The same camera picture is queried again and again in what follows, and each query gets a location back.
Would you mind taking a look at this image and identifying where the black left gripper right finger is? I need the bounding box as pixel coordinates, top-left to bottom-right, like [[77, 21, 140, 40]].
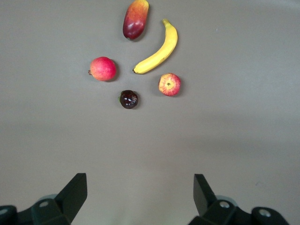
[[187, 173, 288, 225]]

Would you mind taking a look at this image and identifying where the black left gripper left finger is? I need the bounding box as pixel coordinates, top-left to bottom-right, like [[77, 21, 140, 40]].
[[0, 173, 88, 225]]

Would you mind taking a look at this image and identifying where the small red yellow apple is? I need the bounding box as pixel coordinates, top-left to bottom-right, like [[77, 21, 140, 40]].
[[158, 73, 181, 97]]

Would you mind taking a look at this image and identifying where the yellow banana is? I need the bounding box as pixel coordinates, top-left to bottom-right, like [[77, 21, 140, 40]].
[[133, 18, 179, 75]]

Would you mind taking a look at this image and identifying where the brown table cover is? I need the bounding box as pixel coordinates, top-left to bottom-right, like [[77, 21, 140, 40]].
[[0, 0, 300, 225]]

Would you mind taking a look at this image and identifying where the dark purple round fruit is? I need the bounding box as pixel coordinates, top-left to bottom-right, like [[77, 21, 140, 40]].
[[118, 90, 139, 110]]

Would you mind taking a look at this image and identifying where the red pomegranate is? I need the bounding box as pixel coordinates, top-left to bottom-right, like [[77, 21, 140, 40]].
[[88, 56, 117, 82]]

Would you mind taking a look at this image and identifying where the red yellow mango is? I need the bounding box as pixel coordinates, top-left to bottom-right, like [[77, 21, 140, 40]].
[[122, 0, 150, 40]]

